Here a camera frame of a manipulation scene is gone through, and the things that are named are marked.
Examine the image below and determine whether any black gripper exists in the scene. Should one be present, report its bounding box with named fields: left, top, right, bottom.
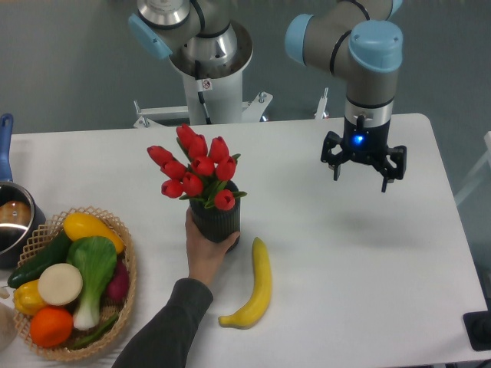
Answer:
left=321, top=118, right=407, bottom=192

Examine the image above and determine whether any red tulip bouquet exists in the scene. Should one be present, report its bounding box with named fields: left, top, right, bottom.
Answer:
left=147, top=123, right=247, bottom=211

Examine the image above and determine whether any dark grey ribbed vase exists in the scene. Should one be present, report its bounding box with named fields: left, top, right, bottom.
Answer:
left=183, top=176, right=242, bottom=243

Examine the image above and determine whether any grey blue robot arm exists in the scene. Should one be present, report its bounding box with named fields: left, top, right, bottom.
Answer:
left=128, top=1, right=407, bottom=183

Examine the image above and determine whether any dark grey sleeved forearm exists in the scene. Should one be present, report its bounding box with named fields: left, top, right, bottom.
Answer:
left=113, top=278, right=213, bottom=367

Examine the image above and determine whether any bare human hand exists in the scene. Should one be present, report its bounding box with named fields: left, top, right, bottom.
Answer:
left=185, top=209, right=240, bottom=287

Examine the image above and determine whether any yellow banana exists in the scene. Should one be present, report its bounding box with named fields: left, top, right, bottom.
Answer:
left=218, top=237, right=272, bottom=330

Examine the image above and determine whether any black device at edge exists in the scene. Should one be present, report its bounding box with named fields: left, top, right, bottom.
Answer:
left=463, top=310, right=490, bottom=351

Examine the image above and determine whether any purple sweet potato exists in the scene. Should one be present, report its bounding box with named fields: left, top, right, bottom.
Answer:
left=106, top=260, right=130, bottom=302

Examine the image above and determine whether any green bok choy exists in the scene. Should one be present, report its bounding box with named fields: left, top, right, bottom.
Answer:
left=68, top=236, right=117, bottom=330

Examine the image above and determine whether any yellow squash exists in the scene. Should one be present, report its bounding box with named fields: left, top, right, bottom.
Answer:
left=63, top=212, right=125, bottom=254

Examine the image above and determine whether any green chili pepper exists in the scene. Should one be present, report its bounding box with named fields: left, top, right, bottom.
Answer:
left=69, top=314, right=119, bottom=350

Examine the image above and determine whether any green cucumber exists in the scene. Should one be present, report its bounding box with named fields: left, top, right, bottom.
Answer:
left=7, top=231, right=72, bottom=289

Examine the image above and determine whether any woven wicker basket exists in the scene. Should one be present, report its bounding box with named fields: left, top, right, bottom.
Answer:
left=14, top=206, right=137, bottom=362

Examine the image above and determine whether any white round radish slice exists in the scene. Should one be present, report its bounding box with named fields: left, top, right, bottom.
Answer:
left=38, top=263, right=83, bottom=306

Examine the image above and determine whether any orange fruit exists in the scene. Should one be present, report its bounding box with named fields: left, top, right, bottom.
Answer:
left=29, top=306, right=73, bottom=347

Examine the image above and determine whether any yellow bell pepper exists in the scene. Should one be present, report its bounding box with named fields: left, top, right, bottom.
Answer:
left=14, top=279, right=47, bottom=316

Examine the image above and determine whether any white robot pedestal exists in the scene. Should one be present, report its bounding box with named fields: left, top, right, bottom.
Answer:
left=129, top=15, right=273, bottom=127

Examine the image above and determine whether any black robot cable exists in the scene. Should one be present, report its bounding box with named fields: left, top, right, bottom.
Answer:
left=193, top=59, right=213, bottom=125

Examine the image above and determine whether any blue handled saucepan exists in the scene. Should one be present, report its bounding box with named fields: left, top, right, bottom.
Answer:
left=1, top=113, right=46, bottom=269

